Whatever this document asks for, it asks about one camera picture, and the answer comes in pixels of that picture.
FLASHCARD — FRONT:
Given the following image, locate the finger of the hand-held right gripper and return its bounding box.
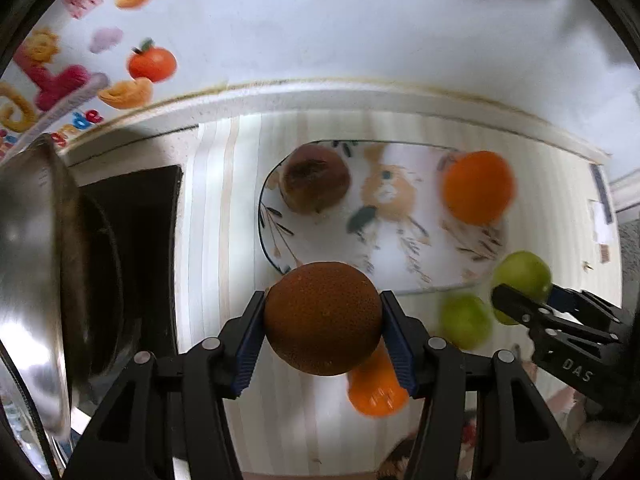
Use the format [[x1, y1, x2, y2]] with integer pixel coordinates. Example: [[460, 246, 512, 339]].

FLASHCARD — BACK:
[[549, 285, 627, 333], [491, 283, 622, 346]]

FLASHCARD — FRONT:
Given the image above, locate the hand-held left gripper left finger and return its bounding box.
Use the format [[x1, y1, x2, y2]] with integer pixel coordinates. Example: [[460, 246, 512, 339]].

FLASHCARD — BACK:
[[62, 290, 266, 480]]

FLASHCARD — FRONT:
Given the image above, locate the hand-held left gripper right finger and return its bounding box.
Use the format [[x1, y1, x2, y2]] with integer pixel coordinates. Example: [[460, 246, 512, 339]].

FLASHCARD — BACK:
[[379, 290, 596, 480]]

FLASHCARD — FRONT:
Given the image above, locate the green apple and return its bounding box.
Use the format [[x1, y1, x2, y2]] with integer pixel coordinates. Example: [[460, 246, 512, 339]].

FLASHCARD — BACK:
[[439, 293, 495, 351], [491, 251, 553, 326]]

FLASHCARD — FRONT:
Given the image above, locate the brown round fruit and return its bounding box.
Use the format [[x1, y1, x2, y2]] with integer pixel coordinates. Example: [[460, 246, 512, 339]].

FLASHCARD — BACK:
[[263, 261, 384, 377]]

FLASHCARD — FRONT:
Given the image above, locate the printed oval plate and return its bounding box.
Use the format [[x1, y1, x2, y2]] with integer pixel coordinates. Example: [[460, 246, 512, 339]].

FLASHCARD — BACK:
[[257, 139, 511, 296]]

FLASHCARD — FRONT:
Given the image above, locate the white paper sheet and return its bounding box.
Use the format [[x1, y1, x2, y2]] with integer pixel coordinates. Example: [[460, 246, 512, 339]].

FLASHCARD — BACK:
[[590, 200, 620, 247]]

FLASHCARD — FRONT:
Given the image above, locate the striped mat with cat print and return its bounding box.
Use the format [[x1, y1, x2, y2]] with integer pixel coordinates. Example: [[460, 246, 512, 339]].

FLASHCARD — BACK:
[[175, 110, 623, 477]]

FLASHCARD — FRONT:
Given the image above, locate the large orange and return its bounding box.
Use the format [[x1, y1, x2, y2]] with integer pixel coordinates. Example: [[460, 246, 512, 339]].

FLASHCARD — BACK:
[[442, 150, 516, 226]]

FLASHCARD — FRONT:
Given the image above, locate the dark smartphone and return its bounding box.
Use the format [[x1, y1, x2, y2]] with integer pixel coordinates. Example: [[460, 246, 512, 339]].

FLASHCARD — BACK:
[[590, 162, 614, 225]]

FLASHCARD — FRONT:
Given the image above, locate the black gas cooktop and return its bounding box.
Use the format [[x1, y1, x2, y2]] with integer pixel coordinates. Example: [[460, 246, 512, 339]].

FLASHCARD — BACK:
[[75, 164, 183, 403]]

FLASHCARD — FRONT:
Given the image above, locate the red apple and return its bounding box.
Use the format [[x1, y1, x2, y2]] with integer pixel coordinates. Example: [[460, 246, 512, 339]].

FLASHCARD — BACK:
[[278, 143, 351, 215]]

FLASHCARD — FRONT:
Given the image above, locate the stainless steel wok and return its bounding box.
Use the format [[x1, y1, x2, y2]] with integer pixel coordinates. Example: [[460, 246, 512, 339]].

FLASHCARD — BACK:
[[0, 140, 83, 436]]

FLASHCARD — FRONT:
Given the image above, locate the white door frame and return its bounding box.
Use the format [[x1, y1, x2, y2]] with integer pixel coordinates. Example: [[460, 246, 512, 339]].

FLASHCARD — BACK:
[[607, 169, 640, 212]]

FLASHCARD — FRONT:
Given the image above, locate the colourful wall sticker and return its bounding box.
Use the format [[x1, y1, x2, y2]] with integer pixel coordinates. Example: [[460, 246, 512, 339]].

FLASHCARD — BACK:
[[0, 0, 178, 161]]

